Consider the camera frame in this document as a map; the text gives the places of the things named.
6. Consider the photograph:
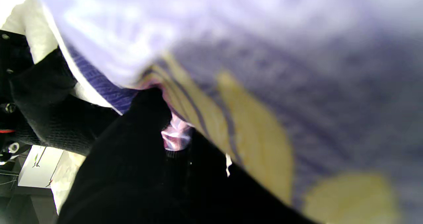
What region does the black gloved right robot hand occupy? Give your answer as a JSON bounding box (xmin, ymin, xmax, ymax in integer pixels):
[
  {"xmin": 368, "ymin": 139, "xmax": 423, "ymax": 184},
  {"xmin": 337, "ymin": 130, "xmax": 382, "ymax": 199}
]
[{"xmin": 0, "ymin": 30, "xmax": 120, "ymax": 156}]

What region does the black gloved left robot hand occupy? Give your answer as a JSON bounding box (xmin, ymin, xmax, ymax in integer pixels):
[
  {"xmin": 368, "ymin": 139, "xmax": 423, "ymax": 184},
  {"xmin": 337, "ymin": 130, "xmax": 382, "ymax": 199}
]
[{"xmin": 57, "ymin": 87, "xmax": 318, "ymax": 224}]

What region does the white pillow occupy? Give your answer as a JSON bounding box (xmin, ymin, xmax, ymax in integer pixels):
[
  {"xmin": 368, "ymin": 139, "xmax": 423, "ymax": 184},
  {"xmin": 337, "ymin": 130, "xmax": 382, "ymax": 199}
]
[{"xmin": 0, "ymin": 0, "xmax": 114, "ymax": 109}]

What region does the purple floral pillowcase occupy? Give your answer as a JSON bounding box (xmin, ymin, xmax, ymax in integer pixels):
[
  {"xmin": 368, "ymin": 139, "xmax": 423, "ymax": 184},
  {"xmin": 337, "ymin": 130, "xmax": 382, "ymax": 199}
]
[{"xmin": 33, "ymin": 0, "xmax": 423, "ymax": 224}]

